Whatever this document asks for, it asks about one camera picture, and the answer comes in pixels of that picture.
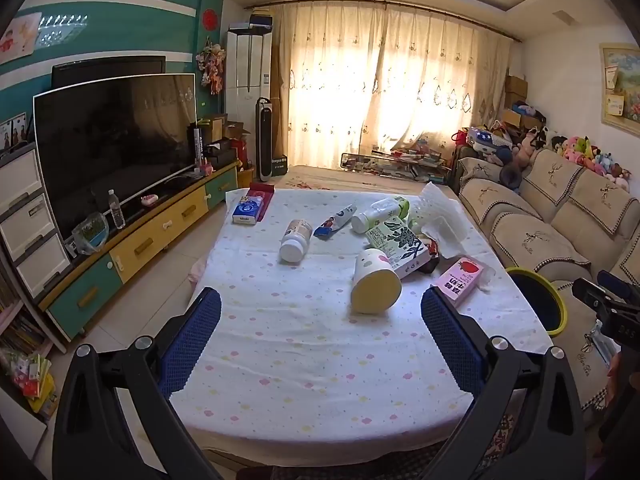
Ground framed flower painting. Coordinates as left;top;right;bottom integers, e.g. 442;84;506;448
599;42;640;124

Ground clear plastic bag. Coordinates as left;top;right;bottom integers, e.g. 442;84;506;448
71;211;110;256

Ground white standing air conditioner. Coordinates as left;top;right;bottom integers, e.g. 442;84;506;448
226;29;273;166

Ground black bin yellow rim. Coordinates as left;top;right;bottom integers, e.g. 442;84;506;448
505;266;568;337

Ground stacked cardboard boxes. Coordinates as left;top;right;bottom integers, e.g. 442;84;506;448
502;75;531;128

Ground small black television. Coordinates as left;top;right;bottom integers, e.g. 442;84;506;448
51;56;167;90

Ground pink strawberry carton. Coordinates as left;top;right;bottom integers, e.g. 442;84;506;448
431;256;485;308

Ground wall photos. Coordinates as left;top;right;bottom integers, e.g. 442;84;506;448
0;112;28;153

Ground green leaf patterned box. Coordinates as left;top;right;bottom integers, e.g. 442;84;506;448
365;215;432;281

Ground white bottle green end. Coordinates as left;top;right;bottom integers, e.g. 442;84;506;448
351;196;411;234

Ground white plastic drawer unit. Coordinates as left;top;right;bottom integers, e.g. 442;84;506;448
0;142;73;306

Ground green yellow television cabinet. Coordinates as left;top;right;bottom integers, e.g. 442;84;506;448
37;159;241;343

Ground grey plush toy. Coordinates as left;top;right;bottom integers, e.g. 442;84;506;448
500;162;523;191

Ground beige sofa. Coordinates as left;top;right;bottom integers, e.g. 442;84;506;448
452;147;640;411

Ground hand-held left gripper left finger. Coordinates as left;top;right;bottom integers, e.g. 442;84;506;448
52;287;223;480

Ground curtain rod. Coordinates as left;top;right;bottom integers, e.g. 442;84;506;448
245;2;523;43

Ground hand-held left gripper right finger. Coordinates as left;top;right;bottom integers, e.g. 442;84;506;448
417;285;586;480

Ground person's right hand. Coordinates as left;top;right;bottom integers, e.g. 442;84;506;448
606;352;624;391

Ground tall black box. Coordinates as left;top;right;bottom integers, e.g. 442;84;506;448
187;122;206;171

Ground red flat box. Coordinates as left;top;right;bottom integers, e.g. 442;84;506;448
247;182;276;221

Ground dark brown snack wrapper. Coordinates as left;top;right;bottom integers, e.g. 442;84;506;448
420;240;441;274

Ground black tower fan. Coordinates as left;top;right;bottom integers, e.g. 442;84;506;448
254;96;274;182

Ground clear plastic bottle green label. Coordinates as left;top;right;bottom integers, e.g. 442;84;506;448
407;181;468;226

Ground blue red tube packet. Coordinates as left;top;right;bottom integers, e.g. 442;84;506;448
313;203;358;239

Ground clear water bottle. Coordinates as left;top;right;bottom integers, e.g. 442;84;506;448
108;189;126;230

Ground white pill bottle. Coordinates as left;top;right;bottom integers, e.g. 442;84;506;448
279;218;314;263

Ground brown cardboard boxes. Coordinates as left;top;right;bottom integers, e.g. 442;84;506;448
197;115;251;161

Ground row of plush toys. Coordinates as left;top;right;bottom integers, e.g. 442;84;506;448
550;135;633;193

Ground pile of colourful books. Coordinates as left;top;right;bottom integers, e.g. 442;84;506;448
0;345;58;418

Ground floral blanket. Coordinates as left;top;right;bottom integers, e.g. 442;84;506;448
272;164;426;193

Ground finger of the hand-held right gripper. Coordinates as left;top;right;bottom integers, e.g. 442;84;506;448
571;277;624;314
596;269;640;304

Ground white dotted tablecloth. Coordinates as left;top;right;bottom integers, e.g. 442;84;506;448
187;187;553;443

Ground blue tissue pack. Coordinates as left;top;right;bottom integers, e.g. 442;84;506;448
231;196;266;226

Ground wall poster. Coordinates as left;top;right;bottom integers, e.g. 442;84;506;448
0;11;43;58

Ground large curved television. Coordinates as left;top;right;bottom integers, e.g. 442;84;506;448
33;73;197;241

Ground white bookshelf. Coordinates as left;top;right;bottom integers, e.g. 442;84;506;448
0;255;66;356

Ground hanging flower decoration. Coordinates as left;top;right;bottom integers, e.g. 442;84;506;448
196;42;225;95

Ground white cup yellow base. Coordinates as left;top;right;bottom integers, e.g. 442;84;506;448
350;248;402;315

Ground cream embroidered curtain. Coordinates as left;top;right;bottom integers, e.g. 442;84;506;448
272;2;512;171

